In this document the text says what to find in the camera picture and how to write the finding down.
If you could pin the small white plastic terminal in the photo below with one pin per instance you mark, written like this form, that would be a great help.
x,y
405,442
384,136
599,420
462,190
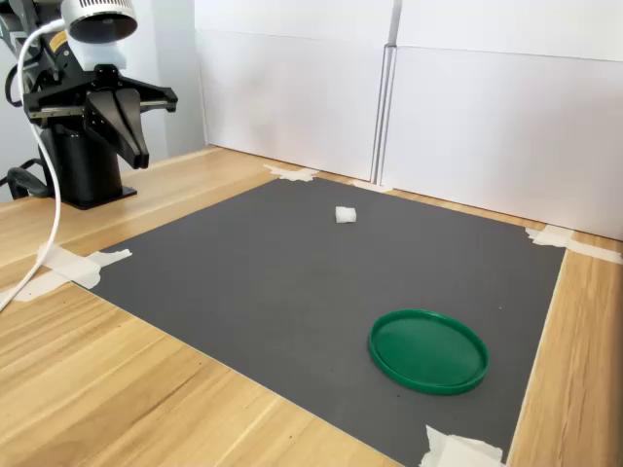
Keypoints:
x,y
345,215

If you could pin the round green lid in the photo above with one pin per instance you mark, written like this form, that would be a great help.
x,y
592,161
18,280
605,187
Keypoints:
x,y
428,352

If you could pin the white tape patch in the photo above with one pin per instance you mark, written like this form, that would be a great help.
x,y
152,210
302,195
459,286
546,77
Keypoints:
x,y
550,237
292,173
452,450
370,185
73,267

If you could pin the white partition panel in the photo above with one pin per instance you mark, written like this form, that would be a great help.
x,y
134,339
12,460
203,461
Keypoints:
x,y
292,97
511,121

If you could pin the dark grey mat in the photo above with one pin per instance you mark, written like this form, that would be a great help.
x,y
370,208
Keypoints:
x,y
267,292

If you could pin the white round camera box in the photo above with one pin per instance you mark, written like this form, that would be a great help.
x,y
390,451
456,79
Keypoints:
x,y
99,14

